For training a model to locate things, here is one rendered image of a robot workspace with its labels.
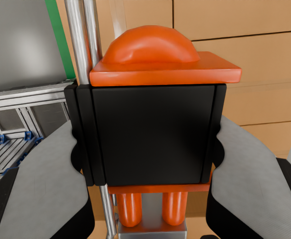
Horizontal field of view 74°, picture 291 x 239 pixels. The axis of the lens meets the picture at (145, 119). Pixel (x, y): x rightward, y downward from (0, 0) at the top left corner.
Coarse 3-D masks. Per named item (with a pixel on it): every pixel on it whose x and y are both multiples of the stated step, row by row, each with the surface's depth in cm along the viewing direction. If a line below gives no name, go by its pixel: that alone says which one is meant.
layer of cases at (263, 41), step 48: (96, 0) 65; (144, 0) 66; (192, 0) 66; (240, 0) 67; (288, 0) 67; (240, 48) 74; (288, 48) 75; (240, 96) 84; (288, 96) 85; (288, 144) 98
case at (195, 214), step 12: (96, 192) 45; (192, 192) 44; (204, 192) 44; (96, 204) 42; (192, 204) 41; (204, 204) 41; (96, 216) 39; (192, 216) 39; (204, 216) 39; (96, 228) 39; (192, 228) 40; (204, 228) 40
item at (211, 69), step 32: (96, 64) 10; (128, 64) 10; (160, 64) 10; (192, 64) 10; (224, 64) 10; (96, 96) 10; (128, 96) 10; (160, 96) 10; (192, 96) 10; (224, 96) 10; (128, 128) 10; (160, 128) 10; (192, 128) 11; (128, 160) 12; (160, 160) 12; (192, 160) 12; (128, 192) 13; (160, 192) 13
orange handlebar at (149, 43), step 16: (128, 32) 10; (144, 32) 10; (160, 32) 10; (176, 32) 10; (112, 48) 10; (128, 48) 10; (144, 48) 10; (160, 48) 10; (176, 48) 10; (192, 48) 10; (176, 192) 15; (128, 208) 16; (176, 208) 16; (128, 224) 17; (176, 224) 17
